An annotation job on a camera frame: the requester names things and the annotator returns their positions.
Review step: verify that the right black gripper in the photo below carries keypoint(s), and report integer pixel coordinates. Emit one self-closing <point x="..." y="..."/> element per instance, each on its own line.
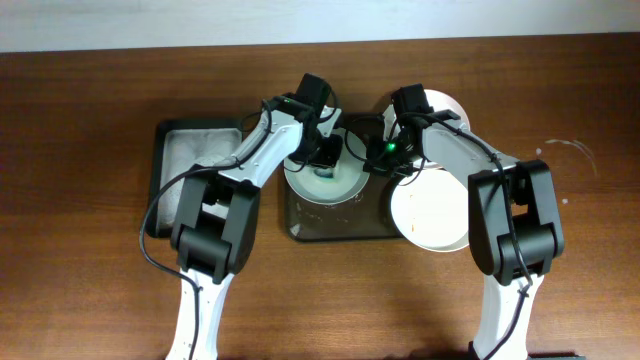
<point x="376" y="156"/>

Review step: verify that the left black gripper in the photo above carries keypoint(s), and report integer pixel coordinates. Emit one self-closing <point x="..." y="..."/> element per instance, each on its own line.
<point x="325" y="151"/>

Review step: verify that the green yellow sponge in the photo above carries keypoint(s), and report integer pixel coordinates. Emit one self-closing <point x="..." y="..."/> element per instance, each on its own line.
<point x="324" y="173"/>

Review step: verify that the light blue plate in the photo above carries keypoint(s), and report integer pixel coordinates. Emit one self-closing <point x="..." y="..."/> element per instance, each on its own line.
<point x="349" y="181"/>

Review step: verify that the cream white plate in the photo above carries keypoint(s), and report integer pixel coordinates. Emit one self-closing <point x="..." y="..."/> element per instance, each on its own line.
<point x="431" y="211"/>

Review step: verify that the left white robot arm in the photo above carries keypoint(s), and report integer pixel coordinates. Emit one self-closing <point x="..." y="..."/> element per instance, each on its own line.
<point x="217" y="213"/>

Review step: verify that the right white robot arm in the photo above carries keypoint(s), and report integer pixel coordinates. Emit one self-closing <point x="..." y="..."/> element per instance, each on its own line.
<point x="514" y="230"/>

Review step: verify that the dark brown serving tray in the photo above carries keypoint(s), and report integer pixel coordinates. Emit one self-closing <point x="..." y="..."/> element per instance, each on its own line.
<point x="365" y="216"/>

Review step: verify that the black soapy water tray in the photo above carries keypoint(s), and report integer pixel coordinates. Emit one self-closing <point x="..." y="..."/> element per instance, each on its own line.
<point x="178" y="145"/>

